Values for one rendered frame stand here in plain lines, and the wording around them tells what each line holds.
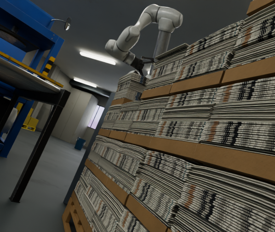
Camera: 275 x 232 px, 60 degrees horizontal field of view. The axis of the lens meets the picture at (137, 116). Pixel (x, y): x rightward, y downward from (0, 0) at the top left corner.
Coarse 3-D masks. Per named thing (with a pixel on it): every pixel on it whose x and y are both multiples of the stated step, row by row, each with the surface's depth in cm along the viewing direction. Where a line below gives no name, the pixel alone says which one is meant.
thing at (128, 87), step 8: (120, 80) 176; (128, 80) 159; (136, 80) 156; (144, 80) 158; (120, 88) 170; (128, 88) 155; (136, 88) 156; (144, 88) 159; (120, 96) 165; (128, 96) 155; (136, 96) 157
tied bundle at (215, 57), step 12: (240, 24) 72; (216, 36) 82; (228, 36) 76; (192, 48) 94; (204, 48) 87; (216, 48) 80; (228, 48) 73; (192, 60) 91; (204, 60) 82; (216, 60) 75; (228, 60) 71; (180, 72) 94; (192, 72) 86; (204, 72) 78; (216, 84) 70
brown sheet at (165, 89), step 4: (156, 88) 109; (160, 88) 105; (164, 88) 102; (168, 88) 98; (144, 92) 121; (148, 92) 116; (152, 92) 112; (156, 92) 108; (160, 92) 104; (164, 92) 101; (168, 92) 97; (144, 96) 119; (148, 96) 114; (152, 96) 110
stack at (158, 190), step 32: (192, 96) 80; (128, 128) 120; (160, 128) 89; (192, 128) 72; (96, 160) 147; (128, 160) 102; (160, 160) 80; (192, 160) 67; (96, 192) 123; (128, 192) 90; (160, 192) 71; (64, 224) 148; (96, 224) 105; (128, 224) 80
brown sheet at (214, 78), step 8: (216, 72) 72; (224, 72) 70; (184, 80) 88; (192, 80) 83; (200, 80) 79; (208, 80) 74; (216, 80) 71; (176, 88) 91; (184, 88) 86; (192, 88) 81
